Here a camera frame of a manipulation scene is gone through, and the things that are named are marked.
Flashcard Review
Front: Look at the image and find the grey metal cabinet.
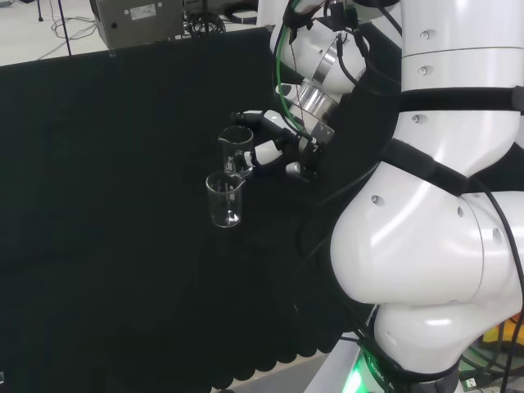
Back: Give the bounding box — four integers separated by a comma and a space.
89, 0, 186, 49

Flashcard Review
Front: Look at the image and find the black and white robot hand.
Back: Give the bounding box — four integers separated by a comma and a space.
230, 108, 324, 183

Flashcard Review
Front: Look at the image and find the thin black tripod pole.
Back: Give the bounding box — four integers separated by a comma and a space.
36, 0, 74, 56

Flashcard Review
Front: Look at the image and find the clear glass beaker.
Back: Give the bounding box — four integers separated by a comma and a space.
218, 125, 255, 174
205, 171, 247, 229

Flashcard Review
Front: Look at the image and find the green cable on arm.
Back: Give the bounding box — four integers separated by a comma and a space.
274, 0, 313, 137

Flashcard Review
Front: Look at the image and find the black bench cloth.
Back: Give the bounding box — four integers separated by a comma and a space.
0, 20, 406, 391

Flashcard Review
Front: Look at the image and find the tangled black cable bundle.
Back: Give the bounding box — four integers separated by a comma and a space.
183, 9, 227, 37

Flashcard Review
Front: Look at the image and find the yellow stop button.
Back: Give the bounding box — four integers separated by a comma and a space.
481, 315, 524, 358

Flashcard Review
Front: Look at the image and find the thin grey floor cable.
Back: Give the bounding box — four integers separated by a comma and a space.
50, 15, 97, 42

